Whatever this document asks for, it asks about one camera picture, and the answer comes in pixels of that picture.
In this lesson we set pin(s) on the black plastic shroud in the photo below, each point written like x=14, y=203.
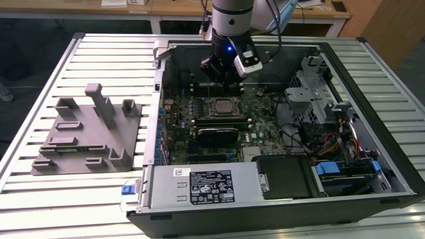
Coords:
x=285, y=176

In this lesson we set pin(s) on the wooden desk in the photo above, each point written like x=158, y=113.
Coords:
x=131, y=10

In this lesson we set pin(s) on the black expansion slot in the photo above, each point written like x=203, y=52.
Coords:
x=205, y=158

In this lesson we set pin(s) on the wooden cabinet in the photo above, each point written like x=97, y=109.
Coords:
x=391, y=25

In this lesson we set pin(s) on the silver power supply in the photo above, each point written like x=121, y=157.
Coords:
x=165, y=186

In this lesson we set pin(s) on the small silver heatsink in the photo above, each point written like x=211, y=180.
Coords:
x=251, y=153

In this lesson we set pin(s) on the black graphics card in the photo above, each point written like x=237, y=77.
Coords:
x=217, y=135

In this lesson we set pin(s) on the black open PC case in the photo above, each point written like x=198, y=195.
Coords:
x=265, y=219

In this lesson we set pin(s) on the blue case latch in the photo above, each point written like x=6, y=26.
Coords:
x=129, y=189

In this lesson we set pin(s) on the small white box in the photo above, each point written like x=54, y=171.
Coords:
x=137, y=1

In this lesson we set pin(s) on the blue bay clip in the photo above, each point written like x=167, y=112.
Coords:
x=375, y=166

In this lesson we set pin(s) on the CPU socket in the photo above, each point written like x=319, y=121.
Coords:
x=207, y=115

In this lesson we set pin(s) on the white paper box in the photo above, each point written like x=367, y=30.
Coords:
x=111, y=2

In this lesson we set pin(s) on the metal disk bay cage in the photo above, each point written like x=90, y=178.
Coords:
x=299, y=95

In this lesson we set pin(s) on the grey parts rack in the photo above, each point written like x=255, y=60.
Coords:
x=98, y=139

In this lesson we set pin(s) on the grey chair leg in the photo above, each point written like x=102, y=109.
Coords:
x=5, y=92

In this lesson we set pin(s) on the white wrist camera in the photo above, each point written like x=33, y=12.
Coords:
x=251, y=68

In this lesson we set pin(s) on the grey plastic bracket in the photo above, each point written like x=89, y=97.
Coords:
x=341, y=108

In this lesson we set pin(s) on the hard disk in blue carrier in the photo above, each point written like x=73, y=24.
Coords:
x=326, y=169

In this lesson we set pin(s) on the silver CPU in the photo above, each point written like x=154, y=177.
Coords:
x=223, y=105

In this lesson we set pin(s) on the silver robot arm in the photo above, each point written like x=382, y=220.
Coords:
x=231, y=17

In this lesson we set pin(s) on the black phone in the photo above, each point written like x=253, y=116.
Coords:
x=338, y=6

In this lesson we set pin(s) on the green RAM stick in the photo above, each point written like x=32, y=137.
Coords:
x=219, y=124

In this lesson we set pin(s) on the green motherboard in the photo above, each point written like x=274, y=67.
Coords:
x=269, y=149

